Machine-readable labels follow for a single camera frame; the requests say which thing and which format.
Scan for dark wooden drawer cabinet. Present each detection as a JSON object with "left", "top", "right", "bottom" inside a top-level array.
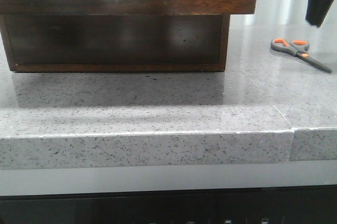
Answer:
[{"left": 1, "top": 15, "right": 230, "bottom": 73}]

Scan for lower wooden drawer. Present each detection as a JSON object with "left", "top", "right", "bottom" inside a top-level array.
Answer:
[{"left": 5, "top": 15, "right": 222, "bottom": 65}]

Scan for grey orange scissors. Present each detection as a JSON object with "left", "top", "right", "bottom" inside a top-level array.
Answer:
[{"left": 270, "top": 38, "right": 332, "bottom": 73}]

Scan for black appliance control panel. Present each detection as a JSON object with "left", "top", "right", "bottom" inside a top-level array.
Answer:
[{"left": 1, "top": 186, "right": 336, "bottom": 223}]

